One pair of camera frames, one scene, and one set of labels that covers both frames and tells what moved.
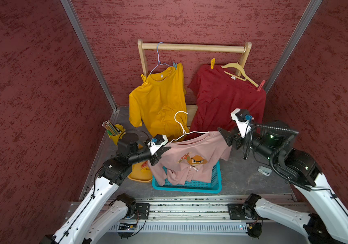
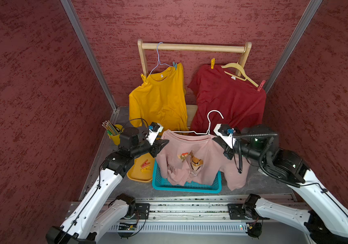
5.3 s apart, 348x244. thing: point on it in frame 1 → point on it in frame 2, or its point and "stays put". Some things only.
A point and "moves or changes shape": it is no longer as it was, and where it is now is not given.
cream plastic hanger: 237,64 stays put
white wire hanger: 184,133 → 199,133
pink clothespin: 144,164 stays put
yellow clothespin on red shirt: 212,62 stays put
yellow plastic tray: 136,173 stays put
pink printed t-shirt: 191,159 moves or changes shape
